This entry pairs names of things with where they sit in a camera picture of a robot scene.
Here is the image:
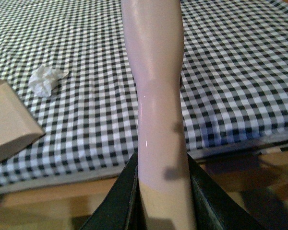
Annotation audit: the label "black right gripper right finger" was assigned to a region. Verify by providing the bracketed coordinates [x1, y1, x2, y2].
[188, 156, 264, 230]

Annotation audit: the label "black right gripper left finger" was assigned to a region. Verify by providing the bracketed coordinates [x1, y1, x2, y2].
[81, 153, 146, 230]

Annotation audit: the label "beige plastic dustpan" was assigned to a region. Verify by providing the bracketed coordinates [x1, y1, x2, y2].
[0, 79, 45, 162]

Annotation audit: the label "beige hand brush black bristles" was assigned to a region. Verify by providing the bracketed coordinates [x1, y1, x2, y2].
[121, 0, 197, 230]

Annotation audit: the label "black white checkered bed sheet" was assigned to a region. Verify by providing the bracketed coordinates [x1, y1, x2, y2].
[0, 0, 288, 194]

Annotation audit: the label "crumpled white tissue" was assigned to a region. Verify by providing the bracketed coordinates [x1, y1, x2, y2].
[28, 65, 68, 98]

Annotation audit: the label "wooden bed frame headboard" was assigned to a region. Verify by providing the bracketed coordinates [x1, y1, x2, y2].
[0, 147, 288, 230]

